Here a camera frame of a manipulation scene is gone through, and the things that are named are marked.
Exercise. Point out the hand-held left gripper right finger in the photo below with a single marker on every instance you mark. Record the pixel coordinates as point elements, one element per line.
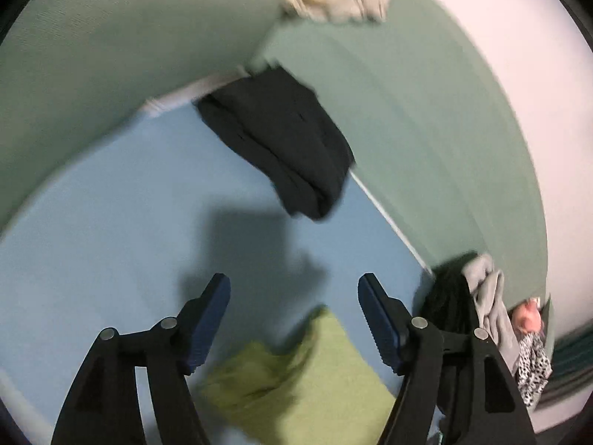
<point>377,322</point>

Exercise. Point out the teal curtain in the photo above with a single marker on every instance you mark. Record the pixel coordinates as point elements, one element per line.
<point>565,361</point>

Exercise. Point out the black garment pile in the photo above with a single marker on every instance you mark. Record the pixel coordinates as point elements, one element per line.
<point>447,296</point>

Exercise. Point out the leopard print cloth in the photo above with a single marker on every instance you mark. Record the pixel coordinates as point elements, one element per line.
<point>532,366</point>

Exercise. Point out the pink plush toy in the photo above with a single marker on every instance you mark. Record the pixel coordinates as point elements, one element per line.
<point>528,317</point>

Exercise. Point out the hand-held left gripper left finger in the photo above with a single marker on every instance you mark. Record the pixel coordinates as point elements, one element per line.
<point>211,324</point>

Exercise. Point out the green cloth garment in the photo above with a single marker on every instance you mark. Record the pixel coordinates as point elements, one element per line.
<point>305,389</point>

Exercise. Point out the folded black garment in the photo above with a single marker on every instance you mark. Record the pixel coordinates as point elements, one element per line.
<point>282,143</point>

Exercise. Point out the grey sweatshirt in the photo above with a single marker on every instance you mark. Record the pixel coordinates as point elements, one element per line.
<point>495,306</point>

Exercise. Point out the green upholstered backrest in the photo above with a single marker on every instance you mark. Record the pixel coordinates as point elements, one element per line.
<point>417,125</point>

